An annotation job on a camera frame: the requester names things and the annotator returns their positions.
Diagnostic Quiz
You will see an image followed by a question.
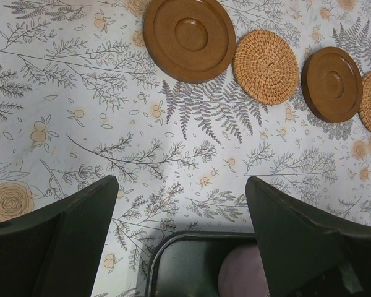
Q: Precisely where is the brown wooden coaster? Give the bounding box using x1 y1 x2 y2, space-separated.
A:
143 0 236 83
301 46 363 123

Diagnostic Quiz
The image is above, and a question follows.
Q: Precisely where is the purple glass cup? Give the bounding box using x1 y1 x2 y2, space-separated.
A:
218 244 269 297

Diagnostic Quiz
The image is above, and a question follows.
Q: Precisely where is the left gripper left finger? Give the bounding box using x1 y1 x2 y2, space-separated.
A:
0 176 119 296

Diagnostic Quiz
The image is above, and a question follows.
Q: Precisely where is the black serving tray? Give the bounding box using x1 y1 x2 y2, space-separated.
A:
145 231 257 296

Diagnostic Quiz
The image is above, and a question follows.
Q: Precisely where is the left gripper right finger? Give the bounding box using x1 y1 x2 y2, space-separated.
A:
245 176 371 296

